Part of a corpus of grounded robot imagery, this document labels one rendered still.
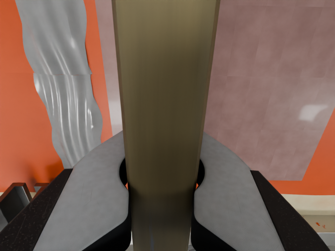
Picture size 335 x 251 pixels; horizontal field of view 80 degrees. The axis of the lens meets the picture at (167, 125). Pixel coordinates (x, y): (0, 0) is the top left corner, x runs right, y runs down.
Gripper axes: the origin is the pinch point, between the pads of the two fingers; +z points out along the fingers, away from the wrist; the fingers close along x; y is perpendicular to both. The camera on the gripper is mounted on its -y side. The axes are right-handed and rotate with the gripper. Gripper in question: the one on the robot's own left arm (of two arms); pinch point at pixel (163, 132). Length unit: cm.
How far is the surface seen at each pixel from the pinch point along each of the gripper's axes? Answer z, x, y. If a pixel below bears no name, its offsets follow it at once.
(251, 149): 13.6, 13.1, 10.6
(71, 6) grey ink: 13.2, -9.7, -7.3
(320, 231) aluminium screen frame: 10.4, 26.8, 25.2
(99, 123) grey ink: 13.5, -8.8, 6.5
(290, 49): 13.5, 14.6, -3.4
